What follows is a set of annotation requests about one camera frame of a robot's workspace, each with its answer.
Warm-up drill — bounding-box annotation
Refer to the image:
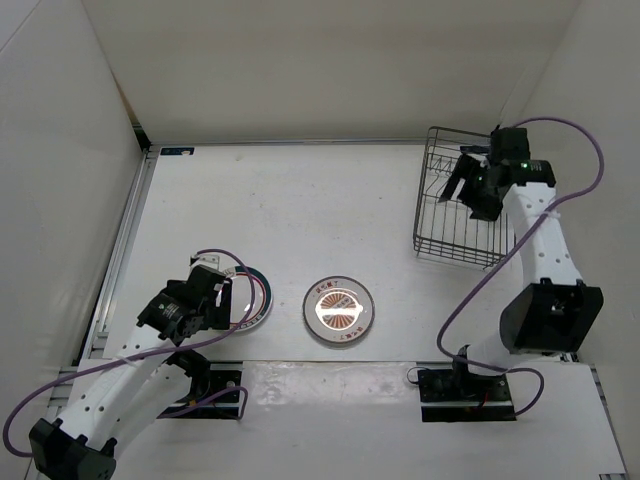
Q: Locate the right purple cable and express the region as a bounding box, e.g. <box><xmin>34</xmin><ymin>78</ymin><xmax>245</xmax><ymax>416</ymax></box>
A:
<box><xmin>437</xmin><ymin>116</ymin><xmax>605</xmax><ymax>417</ymax></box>

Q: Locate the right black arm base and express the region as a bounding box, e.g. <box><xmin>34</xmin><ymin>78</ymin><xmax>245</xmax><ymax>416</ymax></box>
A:
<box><xmin>406</xmin><ymin>361</ymin><xmax>516</xmax><ymax>423</ymax></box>

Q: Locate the wire dish rack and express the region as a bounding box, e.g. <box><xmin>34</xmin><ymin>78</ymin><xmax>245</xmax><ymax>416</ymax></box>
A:
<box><xmin>413</xmin><ymin>126</ymin><xmax>515</xmax><ymax>270</ymax></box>

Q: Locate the green rimmed white plate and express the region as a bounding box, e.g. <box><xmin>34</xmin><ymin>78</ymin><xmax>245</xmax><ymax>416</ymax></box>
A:
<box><xmin>223</xmin><ymin>266</ymin><xmax>273</xmax><ymax>333</ymax></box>

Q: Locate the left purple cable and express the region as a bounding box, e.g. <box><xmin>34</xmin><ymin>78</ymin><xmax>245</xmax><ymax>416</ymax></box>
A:
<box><xmin>0</xmin><ymin>247</ymin><xmax>259</xmax><ymax>459</ymax></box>

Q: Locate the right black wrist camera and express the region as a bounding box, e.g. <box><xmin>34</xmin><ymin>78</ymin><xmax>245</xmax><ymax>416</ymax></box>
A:
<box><xmin>489</xmin><ymin>127</ymin><xmax>531</xmax><ymax>164</ymax></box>

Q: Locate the purple cable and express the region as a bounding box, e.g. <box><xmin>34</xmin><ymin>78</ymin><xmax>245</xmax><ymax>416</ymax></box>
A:
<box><xmin>437</xmin><ymin>116</ymin><xmax>605</xmax><ymax>417</ymax></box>
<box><xmin>0</xmin><ymin>247</ymin><xmax>259</xmax><ymax>459</ymax></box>

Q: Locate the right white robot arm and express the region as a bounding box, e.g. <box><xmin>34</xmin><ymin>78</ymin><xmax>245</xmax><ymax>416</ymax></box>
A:
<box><xmin>440</xmin><ymin>153</ymin><xmax>604</xmax><ymax>400</ymax></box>

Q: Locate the blue label sticker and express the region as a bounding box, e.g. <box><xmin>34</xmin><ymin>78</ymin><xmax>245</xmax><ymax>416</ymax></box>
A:
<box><xmin>160</xmin><ymin>147</ymin><xmax>195</xmax><ymax>156</ymax></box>

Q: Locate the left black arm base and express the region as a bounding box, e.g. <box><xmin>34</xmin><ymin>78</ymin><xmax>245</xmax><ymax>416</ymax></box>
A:
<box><xmin>160</xmin><ymin>362</ymin><xmax>244</xmax><ymax>420</ymax></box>

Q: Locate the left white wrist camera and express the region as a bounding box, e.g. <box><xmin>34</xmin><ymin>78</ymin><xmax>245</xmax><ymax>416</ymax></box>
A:
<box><xmin>189</xmin><ymin>253</ymin><xmax>221</xmax><ymax>273</ymax></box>

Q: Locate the orange sunburst plate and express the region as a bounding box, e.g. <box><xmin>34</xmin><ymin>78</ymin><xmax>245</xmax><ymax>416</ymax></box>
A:
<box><xmin>302</xmin><ymin>275</ymin><xmax>376</xmax><ymax>348</ymax></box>

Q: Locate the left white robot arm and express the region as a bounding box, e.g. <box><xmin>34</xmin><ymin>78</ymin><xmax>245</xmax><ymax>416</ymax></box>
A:
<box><xmin>29</xmin><ymin>265</ymin><xmax>233</xmax><ymax>479</ymax></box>

